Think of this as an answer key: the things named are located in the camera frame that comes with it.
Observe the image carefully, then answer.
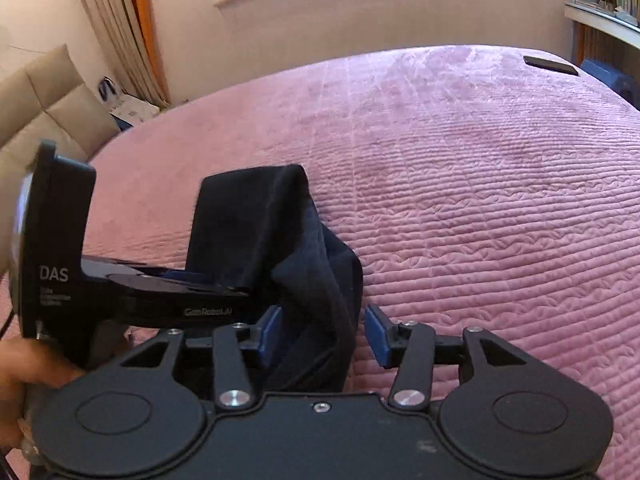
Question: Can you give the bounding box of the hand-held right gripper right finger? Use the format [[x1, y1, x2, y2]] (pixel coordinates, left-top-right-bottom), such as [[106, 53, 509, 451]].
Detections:
[[364, 304, 544, 409]]

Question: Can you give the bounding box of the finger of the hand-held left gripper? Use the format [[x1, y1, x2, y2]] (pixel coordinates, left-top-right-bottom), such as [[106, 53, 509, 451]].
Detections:
[[107, 260, 251, 298]]

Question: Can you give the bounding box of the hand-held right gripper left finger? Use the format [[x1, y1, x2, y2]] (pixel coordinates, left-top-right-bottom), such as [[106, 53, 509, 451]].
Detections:
[[117, 304, 284, 409]]

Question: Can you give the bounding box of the black garment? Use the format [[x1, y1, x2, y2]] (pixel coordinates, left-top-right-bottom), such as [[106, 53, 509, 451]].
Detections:
[[187, 164, 364, 394]]

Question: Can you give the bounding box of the person's left hand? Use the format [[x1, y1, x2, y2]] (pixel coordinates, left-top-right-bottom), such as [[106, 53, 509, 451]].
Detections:
[[0, 337, 87, 453]]

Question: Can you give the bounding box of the beige padded headboard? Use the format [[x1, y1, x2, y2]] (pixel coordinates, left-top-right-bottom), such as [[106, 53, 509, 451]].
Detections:
[[0, 42, 123, 281]]

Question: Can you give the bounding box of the white paper bag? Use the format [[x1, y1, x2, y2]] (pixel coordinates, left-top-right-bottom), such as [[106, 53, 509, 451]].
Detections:
[[96, 76, 160, 132]]

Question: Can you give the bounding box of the pink quilted bedspread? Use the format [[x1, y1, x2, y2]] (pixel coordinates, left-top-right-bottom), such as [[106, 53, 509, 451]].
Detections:
[[82, 45, 640, 480]]

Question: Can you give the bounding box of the black phone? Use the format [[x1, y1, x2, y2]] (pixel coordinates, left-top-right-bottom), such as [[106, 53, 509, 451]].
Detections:
[[522, 55, 579, 77]]

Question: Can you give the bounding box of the blue plastic stool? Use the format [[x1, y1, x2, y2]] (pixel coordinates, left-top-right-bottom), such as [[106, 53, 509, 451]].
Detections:
[[579, 58, 640, 111]]

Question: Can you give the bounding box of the white and blue desk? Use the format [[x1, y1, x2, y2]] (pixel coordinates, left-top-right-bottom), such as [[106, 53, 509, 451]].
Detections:
[[564, 1, 640, 81]]

